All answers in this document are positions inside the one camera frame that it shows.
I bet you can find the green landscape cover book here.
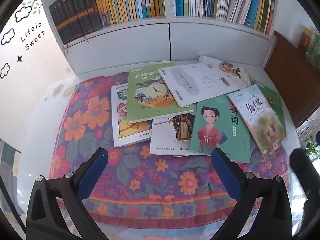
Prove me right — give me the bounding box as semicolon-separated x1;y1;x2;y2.
127;62;197;123

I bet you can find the floral blanket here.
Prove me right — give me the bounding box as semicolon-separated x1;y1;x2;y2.
48;72;292;230

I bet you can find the dark rounded object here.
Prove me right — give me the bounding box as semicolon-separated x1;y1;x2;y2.
290;149;316;240

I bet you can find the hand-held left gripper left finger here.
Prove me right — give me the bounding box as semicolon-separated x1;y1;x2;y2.
26;147;109;240

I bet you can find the teal book with girl picture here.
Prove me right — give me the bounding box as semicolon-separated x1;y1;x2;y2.
188;95;251;163

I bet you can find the white book grey cloud print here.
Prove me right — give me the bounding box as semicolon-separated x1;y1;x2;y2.
157;64;247;108

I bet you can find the white cartoon comic book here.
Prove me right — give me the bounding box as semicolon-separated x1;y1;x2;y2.
111;84;153;148

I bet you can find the white bookshelf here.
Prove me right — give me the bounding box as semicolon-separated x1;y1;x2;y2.
37;0;279;75

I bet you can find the brown wooden cabinet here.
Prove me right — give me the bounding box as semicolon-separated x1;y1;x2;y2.
264;30;320;128

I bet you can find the row of black hardcover volumes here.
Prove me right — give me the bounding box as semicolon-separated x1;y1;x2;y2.
49;0;103;45

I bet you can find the green potted plant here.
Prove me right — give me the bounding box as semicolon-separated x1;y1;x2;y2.
304;132;320;160

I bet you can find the pale book with tree picture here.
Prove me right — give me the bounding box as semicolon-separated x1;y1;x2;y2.
227;84;288;159

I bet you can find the white spiral bound book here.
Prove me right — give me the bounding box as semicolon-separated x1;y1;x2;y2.
199;55;252;87

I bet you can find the white book with rooster picture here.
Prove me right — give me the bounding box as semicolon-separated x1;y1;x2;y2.
149;112;198;157

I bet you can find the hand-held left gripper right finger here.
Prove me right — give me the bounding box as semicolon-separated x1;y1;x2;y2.
211;148;293;240

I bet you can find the colourful package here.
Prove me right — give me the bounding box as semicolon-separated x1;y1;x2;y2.
299;26;320;63

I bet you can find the bright green book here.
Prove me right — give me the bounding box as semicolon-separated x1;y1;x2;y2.
254;79;283;110

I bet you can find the row of thin paperback books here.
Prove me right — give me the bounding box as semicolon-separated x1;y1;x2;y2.
168;0;276;35

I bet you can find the leafy tree wall decal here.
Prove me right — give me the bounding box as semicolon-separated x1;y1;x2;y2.
21;0;42;15

